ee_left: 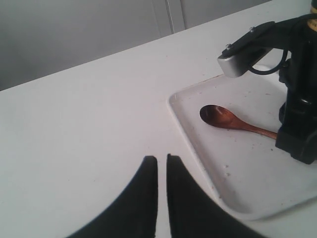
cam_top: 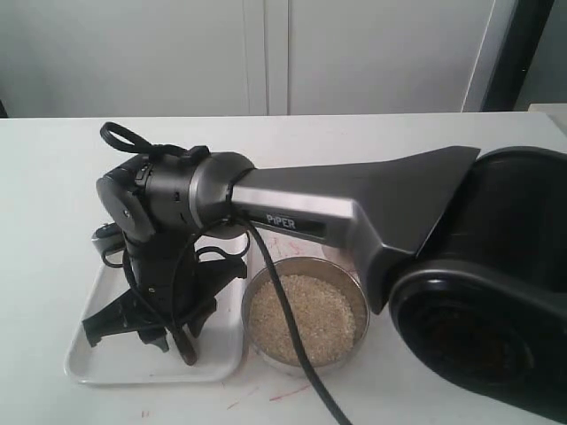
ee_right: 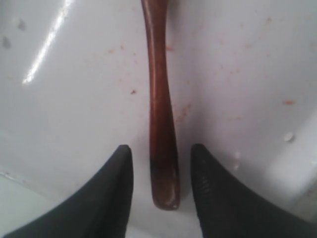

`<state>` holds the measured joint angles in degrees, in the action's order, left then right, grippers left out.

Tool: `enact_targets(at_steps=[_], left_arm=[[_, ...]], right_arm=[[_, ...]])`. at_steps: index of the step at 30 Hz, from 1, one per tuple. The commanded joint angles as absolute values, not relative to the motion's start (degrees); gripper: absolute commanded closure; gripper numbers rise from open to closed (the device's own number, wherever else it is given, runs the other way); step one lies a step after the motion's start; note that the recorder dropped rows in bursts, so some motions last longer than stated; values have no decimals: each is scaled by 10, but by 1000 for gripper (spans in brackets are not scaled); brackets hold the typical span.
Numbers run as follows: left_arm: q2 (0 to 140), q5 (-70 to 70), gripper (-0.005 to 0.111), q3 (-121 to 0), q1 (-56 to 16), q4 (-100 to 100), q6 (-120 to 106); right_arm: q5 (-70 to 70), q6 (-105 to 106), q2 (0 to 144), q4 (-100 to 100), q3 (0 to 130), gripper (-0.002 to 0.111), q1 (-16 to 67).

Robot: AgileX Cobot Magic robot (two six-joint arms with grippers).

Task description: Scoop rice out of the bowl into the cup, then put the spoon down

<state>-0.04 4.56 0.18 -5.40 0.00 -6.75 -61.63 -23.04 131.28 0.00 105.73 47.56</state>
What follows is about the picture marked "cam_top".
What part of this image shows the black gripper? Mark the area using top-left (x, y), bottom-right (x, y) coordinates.
top-left (82, 232), bottom-right (248, 352)

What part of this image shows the brown wooden spoon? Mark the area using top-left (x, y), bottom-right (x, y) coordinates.
top-left (172, 328), bottom-right (198, 367)

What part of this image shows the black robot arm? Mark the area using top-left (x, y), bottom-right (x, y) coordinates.
top-left (83, 146), bottom-right (566, 422)

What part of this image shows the steel bowl of rice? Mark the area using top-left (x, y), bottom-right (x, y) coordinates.
top-left (241, 257), bottom-right (369, 376)

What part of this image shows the white rectangular plastic tray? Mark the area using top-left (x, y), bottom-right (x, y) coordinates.
top-left (65, 236), bottom-right (247, 385)

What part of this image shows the white cabinet behind table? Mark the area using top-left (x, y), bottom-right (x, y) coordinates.
top-left (1, 1), bottom-right (517, 118)

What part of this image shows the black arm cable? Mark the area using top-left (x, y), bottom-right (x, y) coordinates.
top-left (99, 121), bottom-right (355, 425)

